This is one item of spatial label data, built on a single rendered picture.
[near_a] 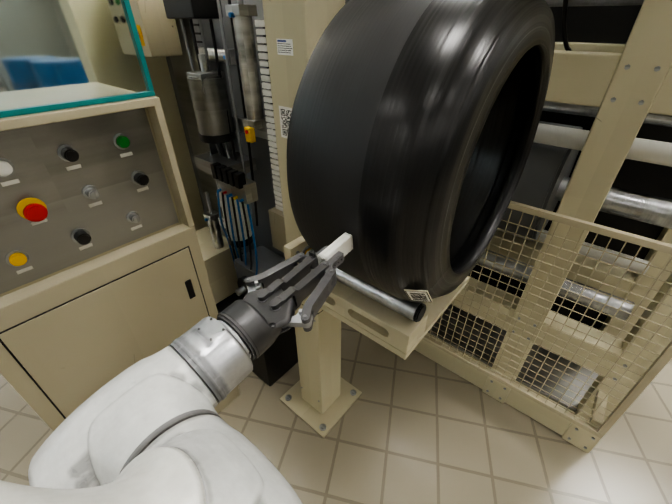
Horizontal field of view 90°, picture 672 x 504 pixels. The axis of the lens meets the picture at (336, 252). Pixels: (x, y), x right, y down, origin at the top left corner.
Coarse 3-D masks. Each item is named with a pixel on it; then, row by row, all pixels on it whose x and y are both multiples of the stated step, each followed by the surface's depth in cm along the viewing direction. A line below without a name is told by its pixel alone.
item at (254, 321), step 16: (240, 304) 42; (256, 304) 45; (288, 304) 45; (224, 320) 41; (240, 320) 40; (256, 320) 41; (272, 320) 43; (288, 320) 43; (240, 336) 40; (256, 336) 40; (272, 336) 42; (256, 352) 41
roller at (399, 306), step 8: (336, 272) 84; (344, 272) 83; (344, 280) 82; (352, 280) 81; (360, 280) 80; (352, 288) 82; (360, 288) 80; (368, 288) 79; (376, 288) 78; (368, 296) 79; (376, 296) 77; (384, 296) 76; (392, 296) 75; (384, 304) 77; (392, 304) 75; (400, 304) 74; (408, 304) 73; (416, 304) 73; (424, 304) 73; (400, 312) 74; (408, 312) 73; (416, 312) 72; (424, 312) 75; (416, 320) 73
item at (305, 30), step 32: (288, 0) 67; (320, 0) 68; (288, 32) 71; (320, 32) 71; (288, 64) 74; (288, 96) 78; (288, 192) 94; (288, 224) 101; (320, 320) 115; (320, 352) 124; (320, 384) 135
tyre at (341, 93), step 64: (384, 0) 50; (448, 0) 44; (512, 0) 45; (320, 64) 51; (384, 64) 45; (448, 64) 41; (512, 64) 46; (320, 128) 51; (384, 128) 44; (448, 128) 43; (512, 128) 83; (320, 192) 54; (384, 192) 46; (448, 192) 47; (512, 192) 81; (384, 256) 52; (448, 256) 57
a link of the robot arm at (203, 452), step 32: (160, 448) 24; (192, 448) 25; (224, 448) 26; (256, 448) 30; (0, 480) 17; (128, 480) 22; (160, 480) 22; (192, 480) 22; (224, 480) 23; (256, 480) 25
